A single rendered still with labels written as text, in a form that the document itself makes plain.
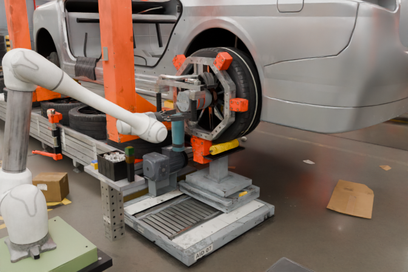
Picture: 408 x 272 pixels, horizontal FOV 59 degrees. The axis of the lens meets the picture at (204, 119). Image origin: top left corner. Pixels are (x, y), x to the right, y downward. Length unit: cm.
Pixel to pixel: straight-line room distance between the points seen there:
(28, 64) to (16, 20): 272
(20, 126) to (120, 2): 114
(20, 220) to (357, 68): 170
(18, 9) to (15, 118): 262
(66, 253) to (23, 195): 31
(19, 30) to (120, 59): 194
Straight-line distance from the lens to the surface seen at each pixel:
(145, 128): 170
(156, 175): 262
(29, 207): 168
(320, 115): 206
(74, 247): 178
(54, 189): 304
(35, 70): 157
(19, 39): 428
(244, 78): 227
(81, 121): 361
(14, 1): 428
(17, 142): 180
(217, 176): 266
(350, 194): 318
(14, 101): 176
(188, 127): 254
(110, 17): 250
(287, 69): 213
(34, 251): 174
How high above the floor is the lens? 131
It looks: 14 degrees down
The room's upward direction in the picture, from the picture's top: straight up
